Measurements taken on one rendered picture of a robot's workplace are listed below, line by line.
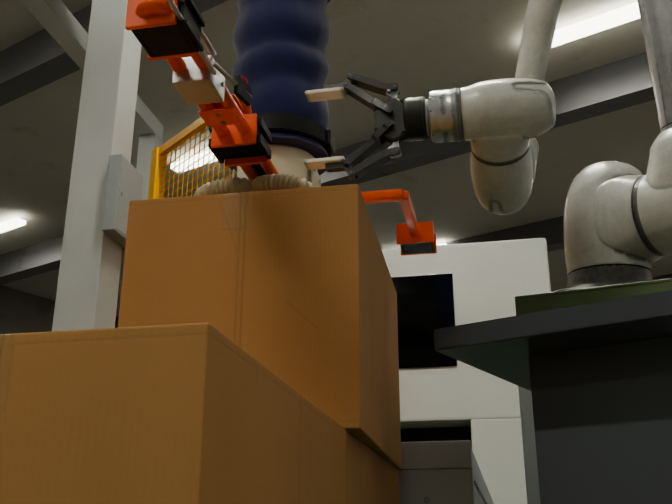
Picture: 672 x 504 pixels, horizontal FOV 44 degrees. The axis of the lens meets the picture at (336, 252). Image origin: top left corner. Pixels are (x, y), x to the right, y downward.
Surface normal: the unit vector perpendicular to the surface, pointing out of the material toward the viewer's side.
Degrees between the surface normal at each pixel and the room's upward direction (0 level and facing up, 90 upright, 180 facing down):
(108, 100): 90
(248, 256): 90
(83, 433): 90
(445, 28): 180
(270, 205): 90
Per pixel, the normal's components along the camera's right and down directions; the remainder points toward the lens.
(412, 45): 0.00, 0.94
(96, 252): -0.20, -0.34
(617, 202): -0.72, -0.32
